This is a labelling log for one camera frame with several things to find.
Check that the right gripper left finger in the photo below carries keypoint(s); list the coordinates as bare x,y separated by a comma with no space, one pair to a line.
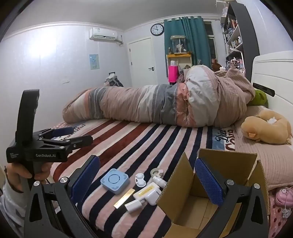
52,208

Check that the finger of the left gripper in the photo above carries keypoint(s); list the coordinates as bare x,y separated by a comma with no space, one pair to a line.
71,144
51,133

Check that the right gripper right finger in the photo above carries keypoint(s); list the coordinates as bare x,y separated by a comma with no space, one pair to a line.
251,219

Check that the blue square device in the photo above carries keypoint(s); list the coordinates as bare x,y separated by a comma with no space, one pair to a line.
115,181

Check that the gold rectangular case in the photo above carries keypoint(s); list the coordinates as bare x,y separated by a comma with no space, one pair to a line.
124,198

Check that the white sleeve forearm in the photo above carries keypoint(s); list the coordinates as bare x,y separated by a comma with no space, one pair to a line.
13,208

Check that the person's left hand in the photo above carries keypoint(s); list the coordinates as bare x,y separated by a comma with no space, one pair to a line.
15,171

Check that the pink pouch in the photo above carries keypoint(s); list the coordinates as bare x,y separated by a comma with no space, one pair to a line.
283,197

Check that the brown cardboard box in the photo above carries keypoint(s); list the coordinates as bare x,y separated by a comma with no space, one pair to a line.
184,200

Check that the pink ribbed pillow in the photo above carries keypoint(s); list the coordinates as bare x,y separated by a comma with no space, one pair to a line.
276,159

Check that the striped plush blanket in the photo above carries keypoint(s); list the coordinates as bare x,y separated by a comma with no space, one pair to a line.
135,148

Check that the dark bag on floor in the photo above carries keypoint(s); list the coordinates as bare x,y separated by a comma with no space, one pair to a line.
112,80

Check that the white contact lens case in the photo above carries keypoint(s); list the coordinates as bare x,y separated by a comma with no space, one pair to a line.
139,180

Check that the small white charger plug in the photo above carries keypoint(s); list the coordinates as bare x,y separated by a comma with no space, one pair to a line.
134,205

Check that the white yellow label box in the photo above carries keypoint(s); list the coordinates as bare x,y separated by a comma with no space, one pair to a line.
141,194

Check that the small white bottle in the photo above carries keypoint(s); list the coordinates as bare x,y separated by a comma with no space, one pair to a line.
159,181

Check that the tape roll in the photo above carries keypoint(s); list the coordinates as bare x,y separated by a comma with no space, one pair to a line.
156,172

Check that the tan plush toy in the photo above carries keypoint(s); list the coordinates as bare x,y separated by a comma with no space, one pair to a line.
269,127

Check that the white door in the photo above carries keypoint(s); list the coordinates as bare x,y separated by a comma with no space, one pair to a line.
142,62

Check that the green plush toy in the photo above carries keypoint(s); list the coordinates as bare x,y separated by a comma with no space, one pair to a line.
260,99

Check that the pink grey rolled duvet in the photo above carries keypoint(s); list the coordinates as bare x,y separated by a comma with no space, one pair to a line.
205,98

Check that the magenta box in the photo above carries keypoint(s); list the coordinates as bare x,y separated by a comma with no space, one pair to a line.
173,73

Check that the yellow white shelf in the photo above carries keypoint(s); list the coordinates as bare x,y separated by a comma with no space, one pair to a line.
182,60

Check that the white bed headboard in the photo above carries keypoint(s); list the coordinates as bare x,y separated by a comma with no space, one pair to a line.
272,73

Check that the glass tank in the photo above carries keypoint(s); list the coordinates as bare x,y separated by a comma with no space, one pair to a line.
178,44

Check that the teal curtain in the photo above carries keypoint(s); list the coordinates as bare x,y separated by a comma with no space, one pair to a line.
196,37

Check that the black bookshelf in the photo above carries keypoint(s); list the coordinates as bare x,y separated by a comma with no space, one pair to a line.
240,37

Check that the blue wall poster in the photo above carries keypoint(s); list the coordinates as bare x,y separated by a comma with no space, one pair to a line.
94,61

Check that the white wall air conditioner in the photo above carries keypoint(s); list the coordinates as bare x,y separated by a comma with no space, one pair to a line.
97,33

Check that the black wall clock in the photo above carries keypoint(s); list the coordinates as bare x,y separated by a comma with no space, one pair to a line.
157,29

